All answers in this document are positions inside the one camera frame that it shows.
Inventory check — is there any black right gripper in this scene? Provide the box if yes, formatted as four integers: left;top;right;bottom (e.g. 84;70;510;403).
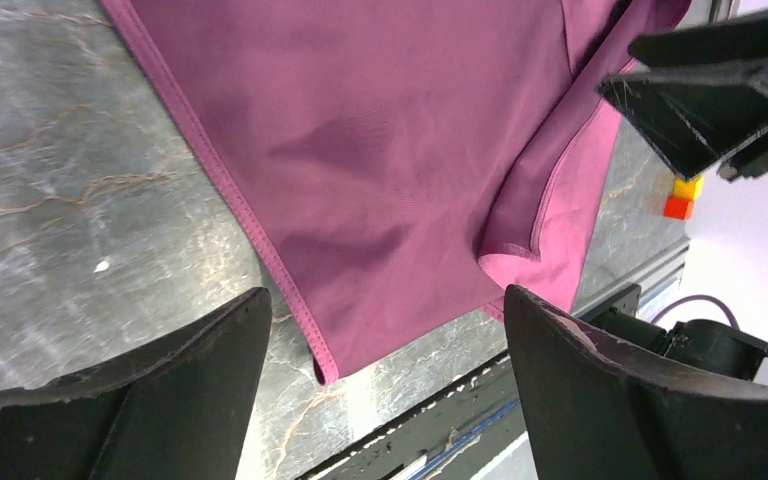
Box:
597;9;768;182

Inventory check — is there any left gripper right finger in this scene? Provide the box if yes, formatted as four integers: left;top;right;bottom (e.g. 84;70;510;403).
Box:
504;285;768;479

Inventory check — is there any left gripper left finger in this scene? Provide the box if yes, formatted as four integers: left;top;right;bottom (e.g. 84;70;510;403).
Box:
0;287;272;479

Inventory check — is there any purple cloth napkin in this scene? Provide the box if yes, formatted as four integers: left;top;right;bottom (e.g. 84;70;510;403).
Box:
103;1;689;385

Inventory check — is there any yellow cube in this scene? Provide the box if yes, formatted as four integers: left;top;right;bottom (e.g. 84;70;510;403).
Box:
671;176;704;202

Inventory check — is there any red cube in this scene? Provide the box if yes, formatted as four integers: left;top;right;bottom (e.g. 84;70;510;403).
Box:
663;196;695;221

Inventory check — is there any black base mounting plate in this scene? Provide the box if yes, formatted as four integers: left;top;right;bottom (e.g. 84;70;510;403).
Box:
299;351;524;479

